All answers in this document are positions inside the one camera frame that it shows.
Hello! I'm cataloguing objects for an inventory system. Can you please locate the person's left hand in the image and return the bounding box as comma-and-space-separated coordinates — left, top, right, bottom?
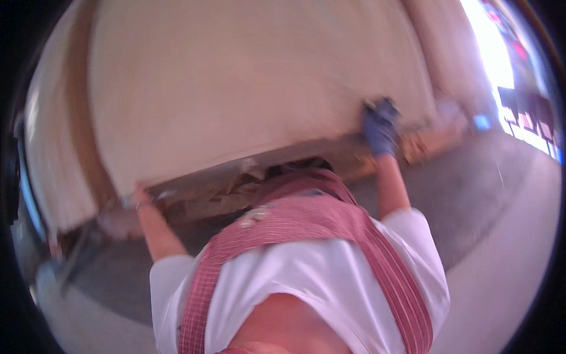
132, 181, 154, 209

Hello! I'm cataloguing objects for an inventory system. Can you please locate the person's body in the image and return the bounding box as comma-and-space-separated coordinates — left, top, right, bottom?
149, 167, 451, 354

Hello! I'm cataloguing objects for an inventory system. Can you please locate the dark railing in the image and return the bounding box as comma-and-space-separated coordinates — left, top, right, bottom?
497, 86, 560, 156

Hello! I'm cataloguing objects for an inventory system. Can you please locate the person's right hand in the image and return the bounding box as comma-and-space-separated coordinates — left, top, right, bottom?
362, 97, 402, 158

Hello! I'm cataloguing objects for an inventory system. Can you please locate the wooden bed frame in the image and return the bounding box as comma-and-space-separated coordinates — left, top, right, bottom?
144, 119, 471, 226

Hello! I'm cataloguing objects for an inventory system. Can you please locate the large cream panel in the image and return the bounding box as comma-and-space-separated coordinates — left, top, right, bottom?
88, 0, 439, 197

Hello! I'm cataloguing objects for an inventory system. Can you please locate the brown wooden post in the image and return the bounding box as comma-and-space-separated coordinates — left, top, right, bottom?
64, 0, 119, 209

